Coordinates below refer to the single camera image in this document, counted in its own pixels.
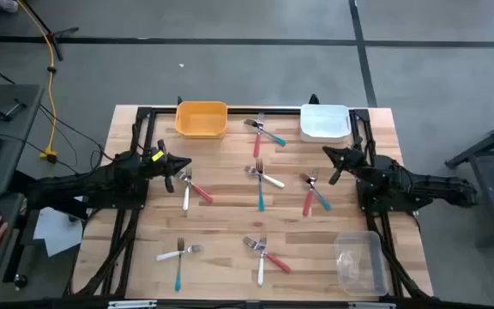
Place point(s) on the black table clamp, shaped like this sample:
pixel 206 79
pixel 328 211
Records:
pixel 314 100
pixel 180 102

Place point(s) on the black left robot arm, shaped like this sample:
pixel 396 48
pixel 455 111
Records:
pixel 92 184

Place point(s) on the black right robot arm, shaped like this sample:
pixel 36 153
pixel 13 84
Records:
pixel 423 184

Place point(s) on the orange plastic bin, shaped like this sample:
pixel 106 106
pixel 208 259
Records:
pixel 202 122

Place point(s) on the black aluminium table frame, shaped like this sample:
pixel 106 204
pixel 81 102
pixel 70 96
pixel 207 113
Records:
pixel 272 111

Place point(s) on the black tripod stand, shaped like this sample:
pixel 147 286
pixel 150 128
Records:
pixel 56 45

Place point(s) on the clear plastic bin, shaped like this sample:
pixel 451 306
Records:
pixel 360 264

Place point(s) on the black metal cart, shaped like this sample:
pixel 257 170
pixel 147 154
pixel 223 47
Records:
pixel 491 189

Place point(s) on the grey desk with keyboard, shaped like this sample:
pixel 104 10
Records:
pixel 15 141

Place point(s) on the black round knob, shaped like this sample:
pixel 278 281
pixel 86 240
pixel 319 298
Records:
pixel 20 281

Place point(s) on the white paper sheet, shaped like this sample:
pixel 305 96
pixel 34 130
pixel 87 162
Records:
pixel 58 234

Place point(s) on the person's shoe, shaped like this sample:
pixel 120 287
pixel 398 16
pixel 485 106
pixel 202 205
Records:
pixel 7 5

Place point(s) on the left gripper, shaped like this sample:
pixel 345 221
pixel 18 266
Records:
pixel 154 165

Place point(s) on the white plastic bin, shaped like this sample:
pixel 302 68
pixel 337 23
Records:
pixel 325 122

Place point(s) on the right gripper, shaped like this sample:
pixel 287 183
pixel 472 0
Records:
pixel 358 164

